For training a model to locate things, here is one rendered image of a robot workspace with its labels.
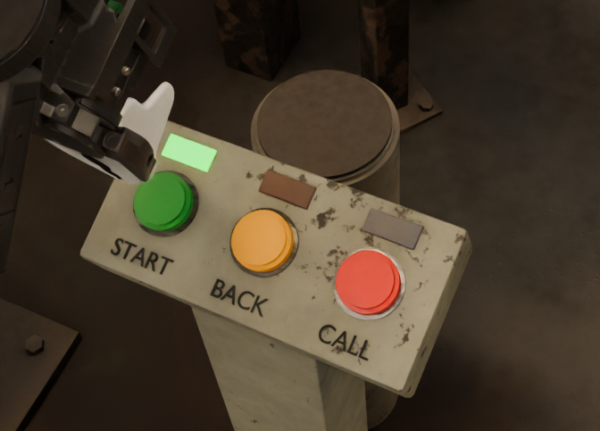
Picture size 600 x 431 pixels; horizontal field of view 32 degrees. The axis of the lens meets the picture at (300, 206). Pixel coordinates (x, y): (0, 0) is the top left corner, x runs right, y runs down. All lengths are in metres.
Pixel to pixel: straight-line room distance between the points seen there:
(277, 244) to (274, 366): 0.12
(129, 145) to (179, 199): 0.16
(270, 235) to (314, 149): 0.17
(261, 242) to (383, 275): 0.08
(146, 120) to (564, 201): 0.91
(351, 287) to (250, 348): 0.13
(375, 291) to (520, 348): 0.68
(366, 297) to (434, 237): 0.06
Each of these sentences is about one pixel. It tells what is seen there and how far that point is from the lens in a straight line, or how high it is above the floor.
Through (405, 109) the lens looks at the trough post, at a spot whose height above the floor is 0.01.
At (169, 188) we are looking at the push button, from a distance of 0.70.
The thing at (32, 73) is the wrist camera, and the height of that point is 0.82.
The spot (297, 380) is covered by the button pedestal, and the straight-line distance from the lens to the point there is 0.76.
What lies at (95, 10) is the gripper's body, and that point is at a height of 0.81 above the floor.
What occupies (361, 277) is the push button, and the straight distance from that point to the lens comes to 0.65.
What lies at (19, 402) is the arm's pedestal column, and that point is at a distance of 1.33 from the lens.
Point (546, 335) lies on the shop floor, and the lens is 1.32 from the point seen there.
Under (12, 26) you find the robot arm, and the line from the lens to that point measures 0.45.
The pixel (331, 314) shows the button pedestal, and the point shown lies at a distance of 0.66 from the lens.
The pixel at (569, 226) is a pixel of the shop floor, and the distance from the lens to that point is 1.41.
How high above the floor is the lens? 1.17
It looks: 56 degrees down
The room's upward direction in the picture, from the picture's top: 8 degrees counter-clockwise
